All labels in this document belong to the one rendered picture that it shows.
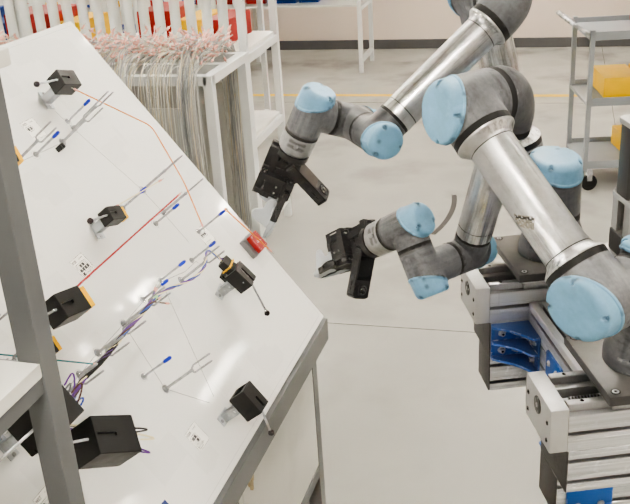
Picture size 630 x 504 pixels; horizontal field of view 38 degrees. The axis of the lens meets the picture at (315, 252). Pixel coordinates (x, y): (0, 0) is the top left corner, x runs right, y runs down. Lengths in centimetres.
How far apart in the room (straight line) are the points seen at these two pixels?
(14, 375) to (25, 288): 11
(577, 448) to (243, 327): 87
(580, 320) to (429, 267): 44
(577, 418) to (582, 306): 25
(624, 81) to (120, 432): 468
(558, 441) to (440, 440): 183
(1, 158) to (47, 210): 87
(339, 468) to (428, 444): 35
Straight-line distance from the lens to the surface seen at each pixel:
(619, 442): 176
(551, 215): 159
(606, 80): 583
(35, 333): 121
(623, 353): 170
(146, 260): 210
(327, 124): 193
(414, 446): 349
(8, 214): 114
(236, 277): 216
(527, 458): 345
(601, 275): 155
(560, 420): 169
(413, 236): 189
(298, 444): 251
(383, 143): 182
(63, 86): 215
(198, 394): 199
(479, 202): 188
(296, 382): 229
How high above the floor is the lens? 203
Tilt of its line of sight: 24 degrees down
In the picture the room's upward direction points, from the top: 4 degrees counter-clockwise
